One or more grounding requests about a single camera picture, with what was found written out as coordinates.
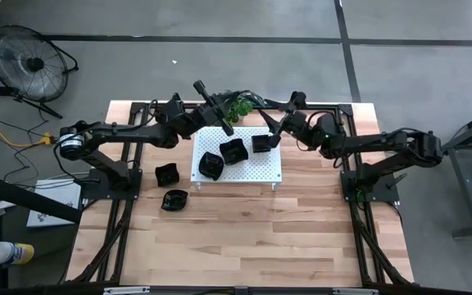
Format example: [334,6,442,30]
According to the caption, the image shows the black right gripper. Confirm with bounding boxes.
[258,92,315,148]

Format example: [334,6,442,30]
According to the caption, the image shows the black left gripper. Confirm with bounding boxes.
[193,79,264,137]

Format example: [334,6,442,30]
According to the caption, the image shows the small black square dish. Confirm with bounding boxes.
[251,134,272,154]

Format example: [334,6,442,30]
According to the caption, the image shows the black glossy mini plate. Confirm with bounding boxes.
[197,151,225,182]
[154,162,181,188]
[218,138,250,166]

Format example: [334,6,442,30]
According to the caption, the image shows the green plant in white pot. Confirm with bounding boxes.
[219,92,256,127]

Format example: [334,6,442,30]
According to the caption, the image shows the white perforated metal shelf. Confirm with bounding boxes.
[189,125,283,192]

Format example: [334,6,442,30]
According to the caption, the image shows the black pot lower left table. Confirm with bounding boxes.
[160,188,189,213]

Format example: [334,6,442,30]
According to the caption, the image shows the grey equipment stand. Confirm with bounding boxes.
[424,104,472,239]

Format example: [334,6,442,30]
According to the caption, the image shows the black floor fan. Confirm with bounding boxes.
[0,24,79,120]

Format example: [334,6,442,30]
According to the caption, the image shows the white printed box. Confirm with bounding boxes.
[25,179,84,229]

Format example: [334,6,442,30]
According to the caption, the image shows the black aluminium table frame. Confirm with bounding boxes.
[66,92,415,288]

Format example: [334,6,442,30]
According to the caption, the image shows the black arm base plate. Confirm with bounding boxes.
[80,167,143,202]
[340,170,401,204]

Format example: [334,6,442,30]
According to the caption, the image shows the silver edge bracket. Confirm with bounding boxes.
[332,288,379,295]
[102,286,151,295]

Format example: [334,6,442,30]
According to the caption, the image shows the yellow cable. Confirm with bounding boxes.
[0,84,48,175]

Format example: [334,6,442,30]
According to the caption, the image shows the black floor cable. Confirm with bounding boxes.
[0,110,106,181]

